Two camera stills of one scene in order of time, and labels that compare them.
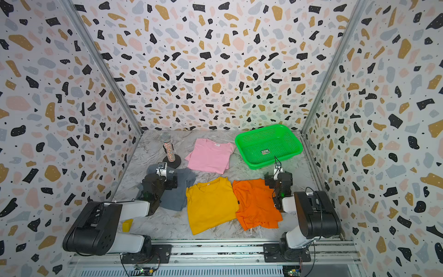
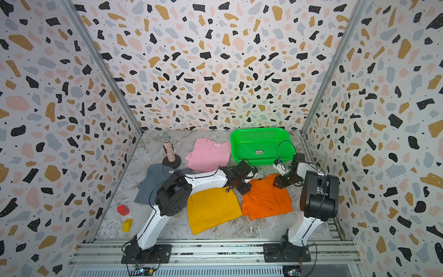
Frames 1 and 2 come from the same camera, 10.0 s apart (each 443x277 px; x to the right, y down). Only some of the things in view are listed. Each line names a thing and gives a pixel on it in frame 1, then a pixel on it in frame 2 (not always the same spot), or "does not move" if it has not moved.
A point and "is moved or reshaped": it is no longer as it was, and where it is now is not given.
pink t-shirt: x=210 y=156 does not move
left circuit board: x=142 y=272 does not move
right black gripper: x=269 y=179 to x=280 y=183
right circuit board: x=292 y=270 does not move
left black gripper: x=168 y=185 to x=248 y=187
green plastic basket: x=265 y=146 is moved or reshaped
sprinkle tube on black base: x=172 y=160 does not move
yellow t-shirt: x=211 y=203 does not move
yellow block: x=126 y=225 does not move
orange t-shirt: x=256 y=207 is moved or reshaped
